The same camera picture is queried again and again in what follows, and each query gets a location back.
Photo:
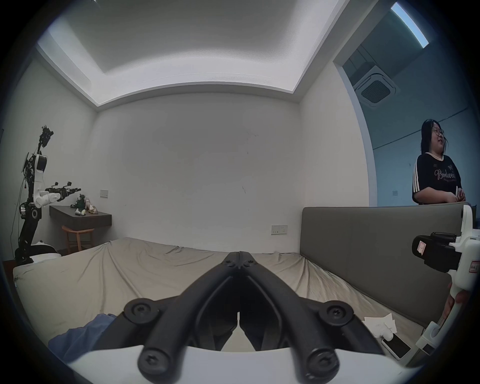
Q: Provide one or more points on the person's right hand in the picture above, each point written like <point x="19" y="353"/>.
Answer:
<point x="460" y="299"/>

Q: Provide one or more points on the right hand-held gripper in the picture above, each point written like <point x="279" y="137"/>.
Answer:
<point x="470" y="258"/>

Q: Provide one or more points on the bed with beige sheet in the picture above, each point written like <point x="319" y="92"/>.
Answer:
<point x="150" y="270"/>

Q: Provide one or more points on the dark wall-mounted desk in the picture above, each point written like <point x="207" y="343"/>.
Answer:
<point x="82" y="217"/>

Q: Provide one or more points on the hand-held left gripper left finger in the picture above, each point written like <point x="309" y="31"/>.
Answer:
<point x="176" y="322"/>

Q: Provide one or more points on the white crumpled paper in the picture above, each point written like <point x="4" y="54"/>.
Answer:
<point x="378" y="323"/>

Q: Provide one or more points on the grey padded headboard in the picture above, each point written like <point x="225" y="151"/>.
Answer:
<point x="367" y="255"/>

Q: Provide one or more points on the wooden stool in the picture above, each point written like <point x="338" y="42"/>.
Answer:
<point x="77" y="234"/>

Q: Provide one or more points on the blue garment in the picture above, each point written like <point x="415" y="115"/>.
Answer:
<point x="78" y="337"/>

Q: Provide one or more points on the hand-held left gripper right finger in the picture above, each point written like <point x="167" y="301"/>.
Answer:
<point x="300" y="322"/>

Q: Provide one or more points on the white-edged phone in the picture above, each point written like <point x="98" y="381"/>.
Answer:
<point x="397" y="347"/>

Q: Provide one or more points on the black and white robot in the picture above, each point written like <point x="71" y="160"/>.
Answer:
<point x="33" y="198"/>

